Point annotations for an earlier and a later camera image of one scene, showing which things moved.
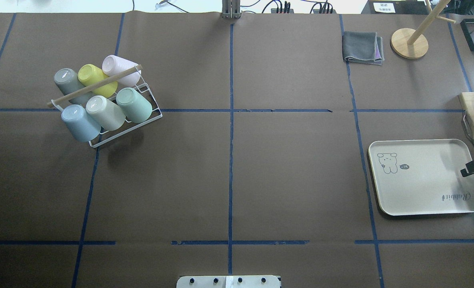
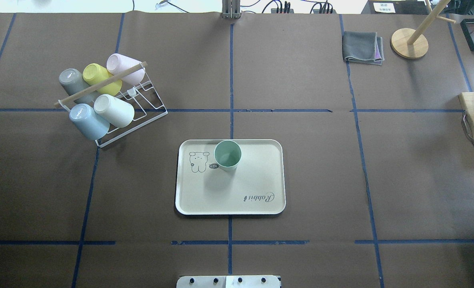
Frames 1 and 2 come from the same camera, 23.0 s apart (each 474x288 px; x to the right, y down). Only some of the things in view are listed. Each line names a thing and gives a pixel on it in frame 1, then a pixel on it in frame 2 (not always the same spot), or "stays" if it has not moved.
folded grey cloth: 362,47 stays
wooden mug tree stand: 410,43 stays
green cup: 137,109 to 227,154
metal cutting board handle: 466,127 stays
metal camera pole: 231,9 stays
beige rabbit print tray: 423,176 to 257,186
